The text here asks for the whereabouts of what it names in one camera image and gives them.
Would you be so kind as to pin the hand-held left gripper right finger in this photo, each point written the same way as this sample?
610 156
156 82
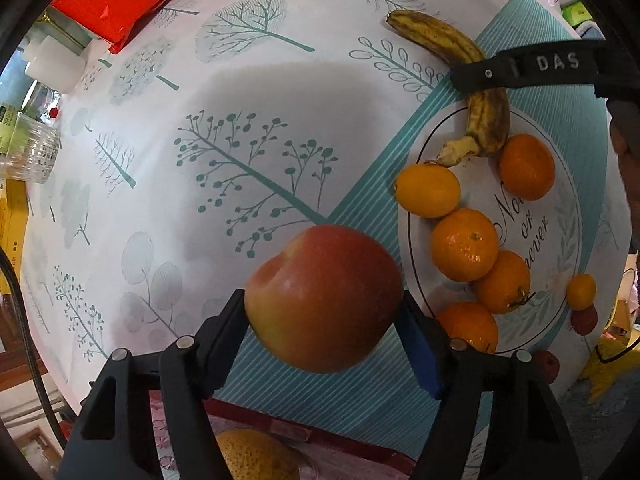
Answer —
420 355

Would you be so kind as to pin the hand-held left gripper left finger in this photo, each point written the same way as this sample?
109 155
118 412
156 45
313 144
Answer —
225 332

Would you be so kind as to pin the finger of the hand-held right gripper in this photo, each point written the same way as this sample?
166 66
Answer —
500 74

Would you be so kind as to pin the spotted yellow banana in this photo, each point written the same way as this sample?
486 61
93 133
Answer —
440 35

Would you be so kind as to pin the red apple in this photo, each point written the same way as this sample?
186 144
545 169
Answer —
325 300

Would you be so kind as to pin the small rough red fruit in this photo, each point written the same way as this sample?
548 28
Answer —
548 366
584 320

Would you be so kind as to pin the person's right hand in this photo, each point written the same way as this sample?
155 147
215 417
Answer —
621 142

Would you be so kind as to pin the orange mandarin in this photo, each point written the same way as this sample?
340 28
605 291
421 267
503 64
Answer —
465 245
502 282
470 327
526 166

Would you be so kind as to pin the yellow pear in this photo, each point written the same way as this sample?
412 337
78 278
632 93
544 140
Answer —
255 457

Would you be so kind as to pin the yellow-orange citrus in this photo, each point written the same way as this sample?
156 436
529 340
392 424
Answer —
427 190

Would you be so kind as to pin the small kumquat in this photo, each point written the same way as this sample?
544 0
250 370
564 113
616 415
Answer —
581 291

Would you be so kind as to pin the yellow bag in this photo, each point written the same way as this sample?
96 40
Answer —
607 365

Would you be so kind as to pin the tree print tablecloth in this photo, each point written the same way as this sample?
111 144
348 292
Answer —
310 125

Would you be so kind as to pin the yellow box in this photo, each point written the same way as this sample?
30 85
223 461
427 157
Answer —
12 230

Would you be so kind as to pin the clear glass jar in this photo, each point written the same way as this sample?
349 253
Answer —
32 147

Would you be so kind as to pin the green label bottle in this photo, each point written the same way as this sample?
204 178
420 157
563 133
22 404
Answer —
7 127

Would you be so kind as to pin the white plastic bottle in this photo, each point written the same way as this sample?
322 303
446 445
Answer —
55 62

